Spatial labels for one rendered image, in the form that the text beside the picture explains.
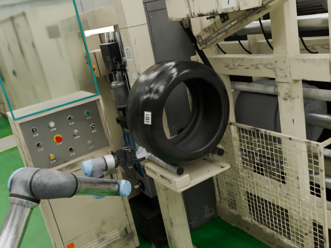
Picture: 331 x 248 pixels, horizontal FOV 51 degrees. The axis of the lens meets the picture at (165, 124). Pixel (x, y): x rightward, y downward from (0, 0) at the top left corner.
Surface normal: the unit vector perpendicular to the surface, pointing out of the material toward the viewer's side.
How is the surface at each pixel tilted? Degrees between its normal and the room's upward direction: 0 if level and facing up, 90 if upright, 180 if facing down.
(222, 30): 90
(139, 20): 90
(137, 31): 90
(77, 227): 90
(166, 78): 49
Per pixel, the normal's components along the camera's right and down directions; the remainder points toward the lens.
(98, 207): 0.51, 0.20
